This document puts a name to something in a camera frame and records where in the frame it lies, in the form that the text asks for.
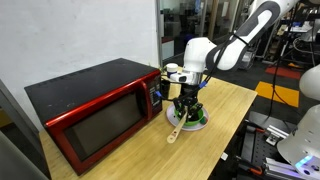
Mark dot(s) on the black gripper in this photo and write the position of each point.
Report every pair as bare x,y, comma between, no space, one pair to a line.
188,97

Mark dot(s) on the green bowl with dark contents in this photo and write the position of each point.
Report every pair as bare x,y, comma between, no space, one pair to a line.
194,113

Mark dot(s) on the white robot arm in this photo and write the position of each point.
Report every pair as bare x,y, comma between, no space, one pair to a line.
302,147

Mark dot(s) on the red and black microwave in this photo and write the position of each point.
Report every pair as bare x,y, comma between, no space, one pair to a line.
90,112

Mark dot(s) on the white cup with blue band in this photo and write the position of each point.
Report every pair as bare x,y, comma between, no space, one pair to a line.
171,68

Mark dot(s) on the black cup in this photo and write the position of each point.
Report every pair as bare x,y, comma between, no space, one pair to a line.
165,88

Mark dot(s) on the wooden ladle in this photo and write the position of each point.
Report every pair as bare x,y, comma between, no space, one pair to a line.
178,128

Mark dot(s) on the lilac plate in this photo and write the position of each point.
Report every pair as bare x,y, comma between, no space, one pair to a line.
201,122

